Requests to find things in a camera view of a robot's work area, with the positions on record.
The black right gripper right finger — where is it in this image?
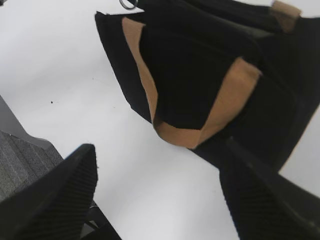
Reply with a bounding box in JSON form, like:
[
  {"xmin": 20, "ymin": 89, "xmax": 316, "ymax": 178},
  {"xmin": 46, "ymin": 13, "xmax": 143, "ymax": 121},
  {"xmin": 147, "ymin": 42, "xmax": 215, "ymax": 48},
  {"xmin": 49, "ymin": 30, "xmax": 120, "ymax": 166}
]
[{"xmin": 219, "ymin": 138, "xmax": 320, "ymax": 240}]

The black bag with tan straps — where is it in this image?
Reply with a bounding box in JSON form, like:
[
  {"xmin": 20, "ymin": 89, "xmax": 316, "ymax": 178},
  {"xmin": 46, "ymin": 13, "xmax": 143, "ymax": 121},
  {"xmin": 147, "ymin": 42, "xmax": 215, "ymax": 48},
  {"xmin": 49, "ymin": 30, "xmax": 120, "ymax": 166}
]
[{"xmin": 95, "ymin": 0, "xmax": 320, "ymax": 170}]

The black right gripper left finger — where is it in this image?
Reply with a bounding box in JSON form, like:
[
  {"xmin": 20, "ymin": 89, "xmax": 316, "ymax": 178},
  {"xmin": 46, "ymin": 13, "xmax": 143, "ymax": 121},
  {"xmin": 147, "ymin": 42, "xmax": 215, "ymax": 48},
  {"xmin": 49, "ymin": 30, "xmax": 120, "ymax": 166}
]
[{"xmin": 0, "ymin": 144, "xmax": 98, "ymax": 240}]

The silver metal ring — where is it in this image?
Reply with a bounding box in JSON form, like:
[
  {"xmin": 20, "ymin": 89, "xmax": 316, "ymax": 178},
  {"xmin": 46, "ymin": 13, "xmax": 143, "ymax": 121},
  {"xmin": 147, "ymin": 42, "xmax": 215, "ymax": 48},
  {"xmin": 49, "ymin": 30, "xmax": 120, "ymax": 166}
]
[{"xmin": 118, "ymin": 0, "xmax": 139, "ymax": 11}]

